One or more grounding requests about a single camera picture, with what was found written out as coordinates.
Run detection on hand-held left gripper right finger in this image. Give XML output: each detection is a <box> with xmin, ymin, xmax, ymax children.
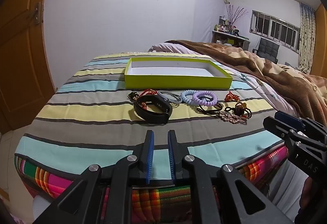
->
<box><xmin>167</xmin><ymin>130</ymin><xmax>294</xmax><ymax>224</ymax></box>

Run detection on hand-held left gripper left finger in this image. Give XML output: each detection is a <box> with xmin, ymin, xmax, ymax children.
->
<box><xmin>33</xmin><ymin>130</ymin><xmax>155</xmax><ymax>224</ymax></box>

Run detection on black chair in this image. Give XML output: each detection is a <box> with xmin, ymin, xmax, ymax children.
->
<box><xmin>253</xmin><ymin>37</ymin><xmax>280</xmax><ymax>63</ymax></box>

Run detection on floral curtain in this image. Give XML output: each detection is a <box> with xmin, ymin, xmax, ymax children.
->
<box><xmin>298</xmin><ymin>2</ymin><xmax>316</xmax><ymax>73</ymax></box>

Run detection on barred window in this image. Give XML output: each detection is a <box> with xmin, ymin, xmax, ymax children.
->
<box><xmin>250</xmin><ymin>10</ymin><xmax>300</xmax><ymax>54</ymax></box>

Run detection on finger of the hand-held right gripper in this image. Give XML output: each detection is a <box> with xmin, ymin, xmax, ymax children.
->
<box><xmin>263</xmin><ymin>111</ymin><xmax>307</xmax><ymax>139</ymax></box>

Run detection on cluster of small bottles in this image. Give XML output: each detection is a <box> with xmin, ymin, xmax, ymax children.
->
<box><xmin>214</xmin><ymin>16</ymin><xmax>241</xmax><ymax>35</ymax></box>

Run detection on purple spiral hair tie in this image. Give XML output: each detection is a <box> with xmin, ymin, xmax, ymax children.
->
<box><xmin>193</xmin><ymin>91</ymin><xmax>218</xmax><ymax>107</ymax></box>

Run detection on gold chain bracelet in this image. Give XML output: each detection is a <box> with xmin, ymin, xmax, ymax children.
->
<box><xmin>217</xmin><ymin>111</ymin><xmax>247</xmax><ymax>125</ymax></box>

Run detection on orange red knot charm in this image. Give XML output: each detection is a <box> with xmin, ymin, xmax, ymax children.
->
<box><xmin>225</xmin><ymin>91</ymin><xmax>241</xmax><ymax>102</ymax></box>

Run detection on green cardboard box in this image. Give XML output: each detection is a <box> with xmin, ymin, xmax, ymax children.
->
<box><xmin>124</xmin><ymin>57</ymin><xmax>233</xmax><ymax>90</ymax></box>

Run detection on clear grey hair ties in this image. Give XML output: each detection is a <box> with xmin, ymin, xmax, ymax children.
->
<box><xmin>157</xmin><ymin>90</ymin><xmax>182</xmax><ymax>108</ymax></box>

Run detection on black cord hair tie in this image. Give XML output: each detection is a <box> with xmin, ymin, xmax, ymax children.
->
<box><xmin>196</xmin><ymin>96</ymin><xmax>224</xmax><ymax>115</ymax></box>

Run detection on blue spiral hair tie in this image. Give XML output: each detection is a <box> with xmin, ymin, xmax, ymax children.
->
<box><xmin>180</xmin><ymin>90</ymin><xmax>198</xmax><ymax>105</ymax></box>

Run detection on purple flower branches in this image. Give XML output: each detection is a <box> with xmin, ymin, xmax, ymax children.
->
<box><xmin>226</xmin><ymin>5</ymin><xmax>248</xmax><ymax>29</ymax></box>

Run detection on metal door latch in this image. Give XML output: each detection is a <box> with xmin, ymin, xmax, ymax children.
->
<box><xmin>32</xmin><ymin>2</ymin><xmax>43</xmax><ymax>25</ymax></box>

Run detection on wooden door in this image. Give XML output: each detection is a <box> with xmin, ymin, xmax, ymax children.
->
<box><xmin>0</xmin><ymin>0</ymin><xmax>58</xmax><ymax>135</ymax></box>

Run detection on wooden wardrobe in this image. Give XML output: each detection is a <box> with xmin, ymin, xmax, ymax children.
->
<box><xmin>310</xmin><ymin>3</ymin><xmax>327</xmax><ymax>79</ymax></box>

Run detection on black wristband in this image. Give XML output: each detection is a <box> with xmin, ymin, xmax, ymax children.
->
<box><xmin>133</xmin><ymin>95</ymin><xmax>173</xmax><ymax>123</ymax></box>

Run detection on dark bead bracelet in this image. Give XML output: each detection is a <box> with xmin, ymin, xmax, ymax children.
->
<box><xmin>226</xmin><ymin>102</ymin><xmax>252</xmax><ymax>119</ymax></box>

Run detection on brown plush blanket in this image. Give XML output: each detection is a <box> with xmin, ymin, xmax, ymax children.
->
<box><xmin>165</xmin><ymin>40</ymin><xmax>327</xmax><ymax>127</ymax></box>

